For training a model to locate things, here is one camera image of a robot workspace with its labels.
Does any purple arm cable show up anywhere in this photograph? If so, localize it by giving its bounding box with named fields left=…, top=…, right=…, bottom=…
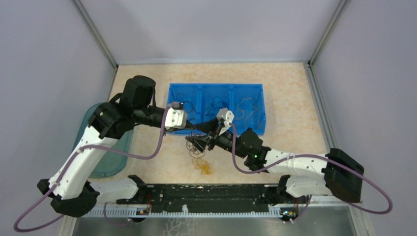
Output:
left=13, top=106, right=172, bottom=233
left=229, top=123, right=393, bottom=224

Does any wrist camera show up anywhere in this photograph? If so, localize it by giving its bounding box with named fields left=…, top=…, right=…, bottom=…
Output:
left=164, top=101, right=188, bottom=130
left=216, top=108, right=235, bottom=135

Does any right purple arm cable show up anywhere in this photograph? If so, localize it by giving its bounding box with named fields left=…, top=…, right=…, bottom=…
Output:
left=229, top=123, right=393, bottom=224

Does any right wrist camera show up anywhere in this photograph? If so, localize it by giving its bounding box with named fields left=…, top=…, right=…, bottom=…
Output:
left=216, top=108, right=235, bottom=135

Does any teal transparent plastic tray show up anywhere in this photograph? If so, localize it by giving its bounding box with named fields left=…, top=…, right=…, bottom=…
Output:
left=73, top=103, right=133, bottom=179

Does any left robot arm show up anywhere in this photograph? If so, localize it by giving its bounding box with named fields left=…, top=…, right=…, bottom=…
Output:
left=37, top=76, right=167, bottom=217

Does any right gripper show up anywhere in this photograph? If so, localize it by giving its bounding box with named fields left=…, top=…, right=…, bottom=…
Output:
left=186, top=117, right=247, bottom=159

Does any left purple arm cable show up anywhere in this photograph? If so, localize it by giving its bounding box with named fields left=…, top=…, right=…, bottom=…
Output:
left=13, top=106, right=172, bottom=233

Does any dark blue cable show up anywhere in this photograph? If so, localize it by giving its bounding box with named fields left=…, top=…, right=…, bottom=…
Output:
left=202, top=95, right=230, bottom=124

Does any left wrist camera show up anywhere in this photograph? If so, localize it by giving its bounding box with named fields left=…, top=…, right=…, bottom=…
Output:
left=164, top=101, right=188, bottom=130

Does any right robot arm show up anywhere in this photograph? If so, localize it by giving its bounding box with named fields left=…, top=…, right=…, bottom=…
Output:
left=185, top=119, right=364, bottom=203

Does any blue three-compartment bin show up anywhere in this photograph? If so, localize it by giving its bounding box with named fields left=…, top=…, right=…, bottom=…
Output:
left=167, top=83, right=267, bottom=135

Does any dark brown cable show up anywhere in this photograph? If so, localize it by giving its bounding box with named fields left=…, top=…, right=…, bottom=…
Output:
left=176, top=92, right=199, bottom=115

